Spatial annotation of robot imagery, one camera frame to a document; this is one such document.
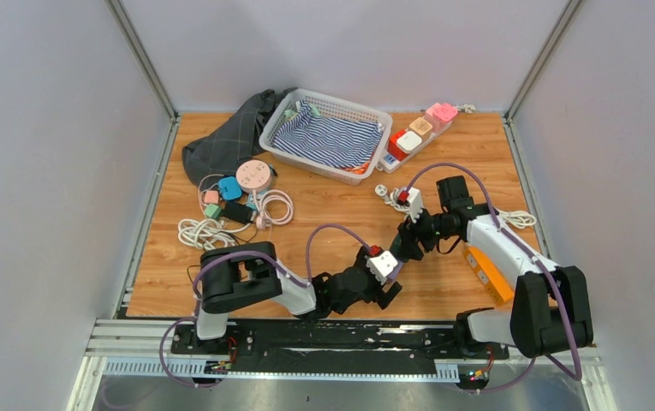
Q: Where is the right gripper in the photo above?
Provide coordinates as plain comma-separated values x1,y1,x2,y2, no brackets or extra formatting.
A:
398,203,456,261

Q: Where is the white cable of purple strip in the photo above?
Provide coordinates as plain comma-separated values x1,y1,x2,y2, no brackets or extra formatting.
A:
374,182,414,214

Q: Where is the blue cube plug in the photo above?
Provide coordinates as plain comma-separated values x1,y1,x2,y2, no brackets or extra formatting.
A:
217,176,243,201

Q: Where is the purple power strip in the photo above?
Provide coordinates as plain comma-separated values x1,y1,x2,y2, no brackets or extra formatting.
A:
388,261,404,282

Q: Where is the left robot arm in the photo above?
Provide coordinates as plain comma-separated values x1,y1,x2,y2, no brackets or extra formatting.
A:
193,241,402,354

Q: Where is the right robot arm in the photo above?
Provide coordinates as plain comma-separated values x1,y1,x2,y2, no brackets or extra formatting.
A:
390,176,594,358

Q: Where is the red cube plug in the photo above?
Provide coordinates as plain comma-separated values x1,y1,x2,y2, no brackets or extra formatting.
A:
387,129,407,161

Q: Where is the white cube plug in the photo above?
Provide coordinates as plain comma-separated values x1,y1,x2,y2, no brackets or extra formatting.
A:
397,130,423,154

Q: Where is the beige cube plug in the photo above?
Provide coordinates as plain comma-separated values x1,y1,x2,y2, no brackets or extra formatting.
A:
408,116,433,140

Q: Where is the pink cube plug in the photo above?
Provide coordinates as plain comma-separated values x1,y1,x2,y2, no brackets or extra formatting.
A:
423,103,458,133

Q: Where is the round pink power socket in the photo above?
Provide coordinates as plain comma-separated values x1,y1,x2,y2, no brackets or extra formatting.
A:
235,159,274,193

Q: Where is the small green plug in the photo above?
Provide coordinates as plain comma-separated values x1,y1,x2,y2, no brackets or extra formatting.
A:
204,204,223,221

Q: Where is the small pink plug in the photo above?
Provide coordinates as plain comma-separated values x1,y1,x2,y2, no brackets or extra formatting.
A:
202,190,220,205

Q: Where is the white long power strip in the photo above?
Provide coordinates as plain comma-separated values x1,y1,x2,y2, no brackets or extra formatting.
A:
376,117,452,174

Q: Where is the orange power strip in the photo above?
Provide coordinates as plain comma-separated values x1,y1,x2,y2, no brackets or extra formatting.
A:
461,244,514,306

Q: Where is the blue striped cloth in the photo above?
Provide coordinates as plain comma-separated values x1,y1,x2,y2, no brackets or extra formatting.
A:
272,99,384,175

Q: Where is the cyan power strip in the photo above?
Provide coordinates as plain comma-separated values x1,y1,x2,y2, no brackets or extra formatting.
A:
246,193,259,222

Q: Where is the black charger adapter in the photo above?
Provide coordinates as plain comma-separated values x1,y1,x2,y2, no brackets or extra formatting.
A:
222,201,255,224

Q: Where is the white plastic basket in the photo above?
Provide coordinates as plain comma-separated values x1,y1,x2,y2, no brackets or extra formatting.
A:
259,88,393,186

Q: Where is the dark grey checked cloth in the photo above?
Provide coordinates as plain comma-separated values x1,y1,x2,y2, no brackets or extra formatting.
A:
182,87,294,186

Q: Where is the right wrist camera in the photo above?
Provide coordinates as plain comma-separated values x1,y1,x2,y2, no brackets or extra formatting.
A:
396,188,424,223

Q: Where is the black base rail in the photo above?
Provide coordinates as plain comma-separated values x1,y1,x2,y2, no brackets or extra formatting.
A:
168,319,487,375

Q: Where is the white cable of orange strip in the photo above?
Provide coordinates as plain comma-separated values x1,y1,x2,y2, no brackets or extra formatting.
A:
497,210,538,230

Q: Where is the pink coiled cable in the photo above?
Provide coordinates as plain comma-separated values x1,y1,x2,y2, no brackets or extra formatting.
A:
253,189,296,231

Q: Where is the white coiled cable left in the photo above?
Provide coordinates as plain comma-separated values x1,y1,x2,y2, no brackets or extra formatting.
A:
176,217,254,252

